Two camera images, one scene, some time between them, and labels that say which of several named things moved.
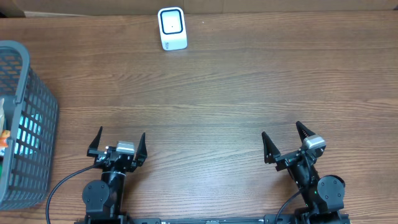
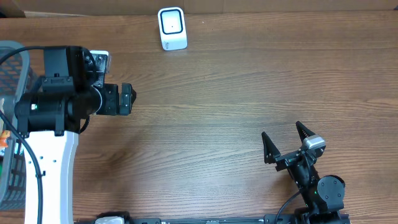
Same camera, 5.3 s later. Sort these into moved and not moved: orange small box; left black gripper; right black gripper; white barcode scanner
Moved: left black gripper
Not moved: white barcode scanner; right black gripper; orange small box
